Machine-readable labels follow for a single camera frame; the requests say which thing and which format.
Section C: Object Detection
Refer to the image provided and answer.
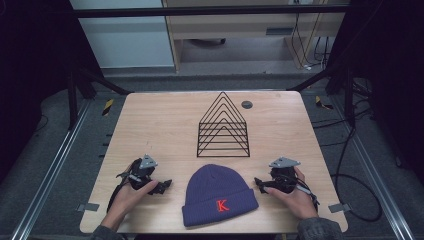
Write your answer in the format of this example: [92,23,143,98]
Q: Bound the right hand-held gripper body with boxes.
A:
[268,156,302,195]

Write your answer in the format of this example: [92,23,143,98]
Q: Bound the white cabinet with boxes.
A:
[69,0,176,70]

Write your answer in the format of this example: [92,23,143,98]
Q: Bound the black metal stand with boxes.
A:
[65,64,134,132]
[286,64,356,128]

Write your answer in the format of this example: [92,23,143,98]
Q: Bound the aluminium floor rail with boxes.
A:
[9,99,93,240]
[329,96,416,240]

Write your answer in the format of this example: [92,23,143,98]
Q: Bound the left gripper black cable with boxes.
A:
[105,173,132,214]

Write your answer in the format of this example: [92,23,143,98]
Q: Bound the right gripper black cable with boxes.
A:
[293,176,321,209]

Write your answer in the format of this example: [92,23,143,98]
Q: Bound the person's left hand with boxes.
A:
[107,179,160,222]

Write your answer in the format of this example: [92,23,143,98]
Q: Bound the yellow black striped tape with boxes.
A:
[314,95,335,111]
[101,98,115,117]

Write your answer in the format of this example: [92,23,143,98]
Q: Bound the black horizontal frame bar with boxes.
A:
[71,4,350,19]

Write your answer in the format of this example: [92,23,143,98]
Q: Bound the hanging cables under desk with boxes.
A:
[290,0,333,72]

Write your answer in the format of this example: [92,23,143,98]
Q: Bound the person's right hand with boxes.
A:
[263,166,319,221]

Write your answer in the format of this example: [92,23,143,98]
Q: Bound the purple knit beanie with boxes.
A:
[181,163,260,228]

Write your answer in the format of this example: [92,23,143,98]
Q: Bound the light wooden desk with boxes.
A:
[161,0,352,73]

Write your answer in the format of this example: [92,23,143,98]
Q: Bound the black wire triangular rack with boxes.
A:
[196,91,251,158]

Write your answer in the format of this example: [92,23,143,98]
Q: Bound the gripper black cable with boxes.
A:
[293,176,321,209]
[105,173,132,214]

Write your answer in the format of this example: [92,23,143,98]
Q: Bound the black curtain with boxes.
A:
[0,0,104,183]
[324,0,424,186]

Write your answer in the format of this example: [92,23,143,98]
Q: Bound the grey table bracket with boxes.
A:
[327,202,352,214]
[76,202,101,213]

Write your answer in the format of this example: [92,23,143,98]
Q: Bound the black floor cable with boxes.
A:
[311,109,384,223]

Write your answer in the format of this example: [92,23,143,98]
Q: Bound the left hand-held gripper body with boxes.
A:
[116,153,159,191]

